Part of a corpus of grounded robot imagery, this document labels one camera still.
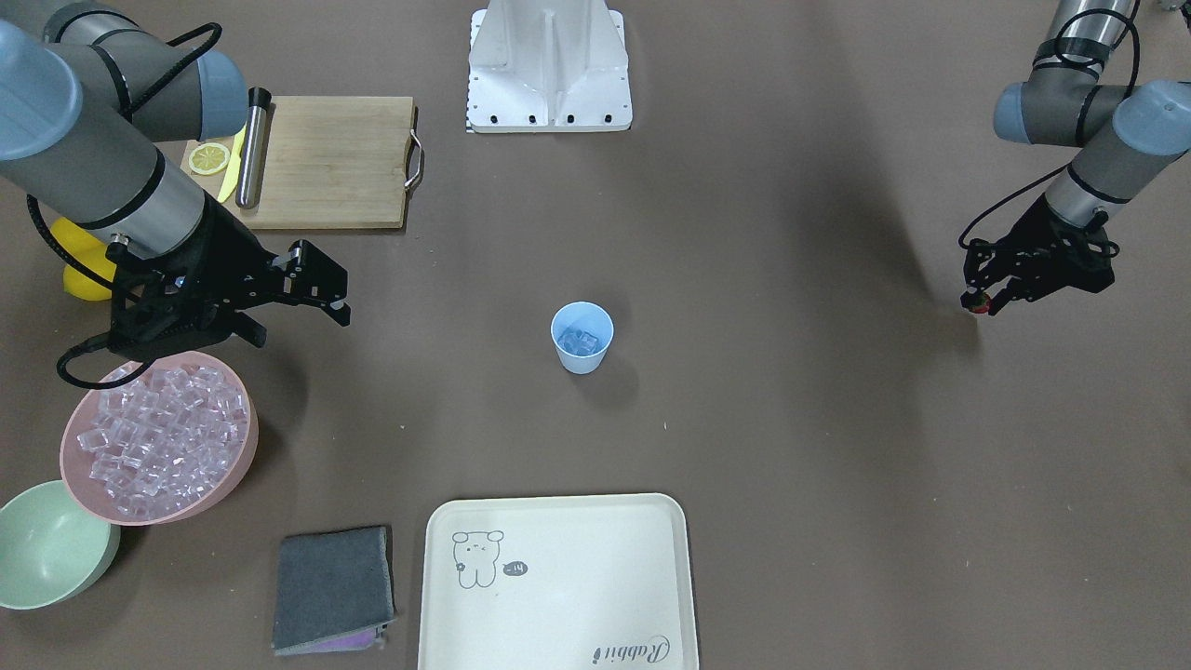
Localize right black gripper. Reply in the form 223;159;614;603
108;200;353;362

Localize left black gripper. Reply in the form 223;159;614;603
962;196;1117;317

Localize ice cube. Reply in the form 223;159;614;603
556;328;603;357

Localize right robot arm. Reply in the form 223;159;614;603
1;1;353;390

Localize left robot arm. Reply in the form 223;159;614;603
958;1;1190;317

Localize pile of clear ice cubes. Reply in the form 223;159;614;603
76;365;250;518

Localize light blue cup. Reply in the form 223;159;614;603
550;301;615;376

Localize yellow plastic knife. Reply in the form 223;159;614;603
217;127;247;203

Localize yellow lemon lower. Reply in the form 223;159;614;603
61;251;121;302

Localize yellow lemon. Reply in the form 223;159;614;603
61;251;121;302
50;218;106;261

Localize yellow lemon upper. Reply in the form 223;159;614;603
50;218;106;261

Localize lemon slice lower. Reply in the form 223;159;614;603
187;140;232;177

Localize steel muddler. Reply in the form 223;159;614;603
235;87;273;209

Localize pink bowl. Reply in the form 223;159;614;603
60;350;260;528

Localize mint green bowl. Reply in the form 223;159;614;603
1;480;121;610

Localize grey folded cloth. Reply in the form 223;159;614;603
272;526;395;657

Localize cream rabbit tray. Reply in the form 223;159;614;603
418;491;701;669

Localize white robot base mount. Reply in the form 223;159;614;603
464;1;634;133

